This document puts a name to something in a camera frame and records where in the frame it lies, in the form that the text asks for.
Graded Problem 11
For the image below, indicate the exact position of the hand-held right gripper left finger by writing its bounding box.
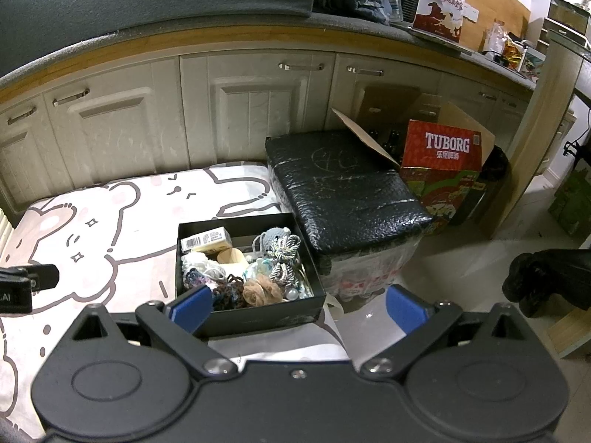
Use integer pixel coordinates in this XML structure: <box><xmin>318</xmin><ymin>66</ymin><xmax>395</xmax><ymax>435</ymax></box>
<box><xmin>62</xmin><ymin>285</ymin><xmax>238</xmax><ymax>379</ymax></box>

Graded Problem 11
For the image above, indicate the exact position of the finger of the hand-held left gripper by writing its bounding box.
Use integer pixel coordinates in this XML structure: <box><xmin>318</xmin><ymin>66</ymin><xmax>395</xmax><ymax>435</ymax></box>
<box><xmin>28</xmin><ymin>264</ymin><xmax>60</xmax><ymax>292</ymax></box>

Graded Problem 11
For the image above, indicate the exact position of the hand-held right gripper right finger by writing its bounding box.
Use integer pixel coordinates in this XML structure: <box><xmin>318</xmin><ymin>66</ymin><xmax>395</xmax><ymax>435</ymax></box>
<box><xmin>359</xmin><ymin>285</ymin><xmax>536</xmax><ymax>379</ymax></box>

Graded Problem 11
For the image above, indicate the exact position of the dark crochet hair tie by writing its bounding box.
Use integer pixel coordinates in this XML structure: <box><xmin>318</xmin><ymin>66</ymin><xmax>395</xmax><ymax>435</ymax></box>
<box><xmin>184</xmin><ymin>270</ymin><xmax>247</xmax><ymax>312</ymax></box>

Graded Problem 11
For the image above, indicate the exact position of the white yarn bundle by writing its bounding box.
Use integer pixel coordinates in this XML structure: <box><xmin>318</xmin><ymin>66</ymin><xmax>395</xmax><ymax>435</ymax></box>
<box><xmin>181</xmin><ymin>253</ymin><xmax>227</xmax><ymax>282</ymax></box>

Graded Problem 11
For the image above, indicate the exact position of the oval wooden board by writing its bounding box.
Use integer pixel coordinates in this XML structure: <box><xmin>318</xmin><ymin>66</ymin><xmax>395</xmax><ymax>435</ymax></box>
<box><xmin>216</xmin><ymin>247</ymin><xmax>251</xmax><ymax>269</ymax></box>

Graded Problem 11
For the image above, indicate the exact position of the small yellow white carton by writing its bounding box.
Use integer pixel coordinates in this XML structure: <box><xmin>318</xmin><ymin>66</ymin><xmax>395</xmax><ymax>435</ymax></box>
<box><xmin>180</xmin><ymin>226</ymin><xmax>234</xmax><ymax>254</ymax></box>

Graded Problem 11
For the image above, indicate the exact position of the beige fuzzy hair tie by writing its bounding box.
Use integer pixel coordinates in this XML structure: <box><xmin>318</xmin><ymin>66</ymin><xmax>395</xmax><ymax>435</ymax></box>
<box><xmin>242</xmin><ymin>273</ymin><xmax>283</xmax><ymax>308</ymax></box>

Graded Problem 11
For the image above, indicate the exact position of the floral drawstring pouch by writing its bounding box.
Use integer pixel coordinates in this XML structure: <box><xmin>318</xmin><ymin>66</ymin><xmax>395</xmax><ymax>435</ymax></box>
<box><xmin>245</xmin><ymin>258</ymin><xmax>315</xmax><ymax>301</ymax></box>

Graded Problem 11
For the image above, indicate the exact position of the black cardboard box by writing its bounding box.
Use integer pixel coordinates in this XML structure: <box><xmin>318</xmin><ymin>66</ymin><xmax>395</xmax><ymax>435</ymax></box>
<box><xmin>175</xmin><ymin>212</ymin><xmax>328</xmax><ymax>339</ymax></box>

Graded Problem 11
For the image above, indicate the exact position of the grey white braided rope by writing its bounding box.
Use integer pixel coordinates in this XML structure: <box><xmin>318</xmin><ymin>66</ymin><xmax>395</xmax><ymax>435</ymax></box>
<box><xmin>265</xmin><ymin>233</ymin><xmax>302</xmax><ymax>287</ymax></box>

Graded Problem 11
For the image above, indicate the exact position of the grey knitted mouse toy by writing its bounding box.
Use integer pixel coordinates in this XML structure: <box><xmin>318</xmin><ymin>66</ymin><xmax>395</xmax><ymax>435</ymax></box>
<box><xmin>253</xmin><ymin>227</ymin><xmax>293</xmax><ymax>252</ymax></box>

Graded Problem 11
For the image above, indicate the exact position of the bear printed blanket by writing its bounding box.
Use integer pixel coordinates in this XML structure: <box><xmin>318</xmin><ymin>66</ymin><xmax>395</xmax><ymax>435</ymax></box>
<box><xmin>0</xmin><ymin>161</ymin><xmax>354</xmax><ymax>439</ymax></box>

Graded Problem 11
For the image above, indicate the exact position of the white cabinet door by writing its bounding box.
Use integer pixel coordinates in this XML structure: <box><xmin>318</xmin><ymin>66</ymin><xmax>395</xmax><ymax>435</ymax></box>
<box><xmin>179</xmin><ymin>48</ymin><xmax>337</xmax><ymax>171</ymax></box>
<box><xmin>43</xmin><ymin>58</ymin><xmax>182</xmax><ymax>190</ymax></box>
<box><xmin>333</xmin><ymin>53</ymin><xmax>441</xmax><ymax>116</ymax></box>
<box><xmin>0</xmin><ymin>95</ymin><xmax>47</xmax><ymax>213</ymax></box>
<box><xmin>436</xmin><ymin>74</ymin><xmax>532</xmax><ymax>148</ymax></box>

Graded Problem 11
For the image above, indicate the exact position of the black plastic bag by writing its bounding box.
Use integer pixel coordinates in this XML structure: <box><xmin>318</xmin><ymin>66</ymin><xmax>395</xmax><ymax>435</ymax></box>
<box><xmin>502</xmin><ymin>248</ymin><xmax>591</xmax><ymax>319</ymax></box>

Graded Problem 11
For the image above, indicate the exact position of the black wrapped storage bin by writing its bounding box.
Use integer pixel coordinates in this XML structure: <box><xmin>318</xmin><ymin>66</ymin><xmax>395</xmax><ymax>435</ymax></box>
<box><xmin>265</xmin><ymin>129</ymin><xmax>435</xmax><ymax>303</ymax></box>

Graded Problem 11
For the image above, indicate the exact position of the red beer carton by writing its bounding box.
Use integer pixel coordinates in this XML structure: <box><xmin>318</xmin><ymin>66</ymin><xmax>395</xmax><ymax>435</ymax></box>
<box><xmin>399</xmin><ymin>119</ymin><xmax>483</xmax><ymax>236</ymax></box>

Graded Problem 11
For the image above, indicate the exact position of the light wooden stool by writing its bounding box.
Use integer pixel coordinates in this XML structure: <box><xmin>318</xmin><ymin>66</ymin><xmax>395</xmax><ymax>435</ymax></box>
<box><xmin>545</xmin><ymin>305</ymin><xmax>591</xmax><ymax>360</ymax></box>

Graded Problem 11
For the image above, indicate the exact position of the green cardboard box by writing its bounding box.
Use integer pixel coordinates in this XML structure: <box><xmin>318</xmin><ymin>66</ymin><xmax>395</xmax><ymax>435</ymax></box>
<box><xmin>549</xmin><ymin>173</ymin><xmax>591</xmax><ymax>236</ymax></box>

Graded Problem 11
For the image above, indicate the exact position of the open brown cardboard box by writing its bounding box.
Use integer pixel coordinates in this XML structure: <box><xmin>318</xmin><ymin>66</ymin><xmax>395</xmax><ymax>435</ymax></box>
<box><xmin>331</xmin><ymin>84</ymin><xmax>497</xmax><ymax>171</ymax></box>

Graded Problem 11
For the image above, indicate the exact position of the wooden cabinet top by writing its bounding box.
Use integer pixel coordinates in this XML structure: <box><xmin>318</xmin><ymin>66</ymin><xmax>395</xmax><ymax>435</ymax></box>
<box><xmin>0</xmin><ymin>32</ymin><xmax>539</xmax><ymax>107</ymax></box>

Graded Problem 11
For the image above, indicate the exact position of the orange snack packet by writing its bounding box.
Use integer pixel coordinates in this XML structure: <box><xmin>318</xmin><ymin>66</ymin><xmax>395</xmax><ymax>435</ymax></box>
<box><xmin>484</xmin><ymin>19</ymin><xmax>527</xmax><ymax>68</ymax></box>

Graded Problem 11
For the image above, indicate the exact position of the red white gift bag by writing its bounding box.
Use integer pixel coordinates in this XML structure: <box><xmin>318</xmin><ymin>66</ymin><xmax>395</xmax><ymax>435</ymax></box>
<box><xmin>412</xmin><ymin>0</ymin><xmax>467</xmax><ymax>43</ymax></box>

